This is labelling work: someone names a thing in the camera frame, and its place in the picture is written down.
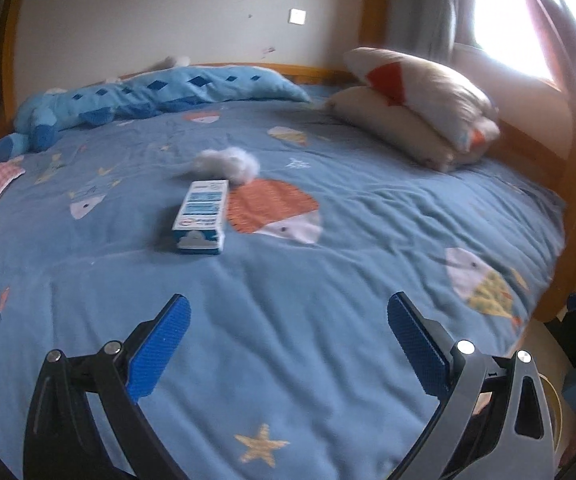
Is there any white plush toy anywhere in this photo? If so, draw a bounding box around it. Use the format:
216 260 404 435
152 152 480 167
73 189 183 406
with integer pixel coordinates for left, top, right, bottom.
138 55 191 74

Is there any window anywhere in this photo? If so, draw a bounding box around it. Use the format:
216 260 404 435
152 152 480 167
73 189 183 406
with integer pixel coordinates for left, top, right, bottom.
468 0 571 88

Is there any blue plush toy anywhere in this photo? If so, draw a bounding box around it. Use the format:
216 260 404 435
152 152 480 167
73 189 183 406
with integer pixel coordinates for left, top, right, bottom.
0 64 315 163

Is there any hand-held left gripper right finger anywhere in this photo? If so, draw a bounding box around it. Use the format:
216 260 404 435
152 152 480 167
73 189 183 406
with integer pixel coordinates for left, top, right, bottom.
387 291 557 480

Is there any beige pillow with red print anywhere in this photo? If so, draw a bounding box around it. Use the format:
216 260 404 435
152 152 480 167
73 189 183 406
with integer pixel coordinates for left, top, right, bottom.
343 47 502 154

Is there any white crumpled tissue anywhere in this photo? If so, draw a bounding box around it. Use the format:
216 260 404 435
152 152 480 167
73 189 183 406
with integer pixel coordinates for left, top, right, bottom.
191 146 261 185

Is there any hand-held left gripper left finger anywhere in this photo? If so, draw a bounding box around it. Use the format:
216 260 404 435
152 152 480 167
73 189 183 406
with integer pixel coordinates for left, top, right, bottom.
22 292 192 480

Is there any grey curtain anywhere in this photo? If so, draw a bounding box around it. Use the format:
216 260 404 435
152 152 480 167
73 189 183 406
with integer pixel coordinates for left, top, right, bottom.
388 0 474 62

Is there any yellow plastic bin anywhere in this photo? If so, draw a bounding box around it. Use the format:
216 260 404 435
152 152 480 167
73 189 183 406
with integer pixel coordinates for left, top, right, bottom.
538 372 564 467

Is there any blue white carton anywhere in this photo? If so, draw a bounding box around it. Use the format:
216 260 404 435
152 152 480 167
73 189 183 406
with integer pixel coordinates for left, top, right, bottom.
171 179 231 256

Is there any plain beige pillow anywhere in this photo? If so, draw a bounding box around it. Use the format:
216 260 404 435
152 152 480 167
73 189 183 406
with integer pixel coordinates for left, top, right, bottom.
324 86 469 173

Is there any blue printed blanket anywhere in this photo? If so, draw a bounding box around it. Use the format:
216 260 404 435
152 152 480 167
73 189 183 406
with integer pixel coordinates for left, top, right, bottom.
0 85 568 480

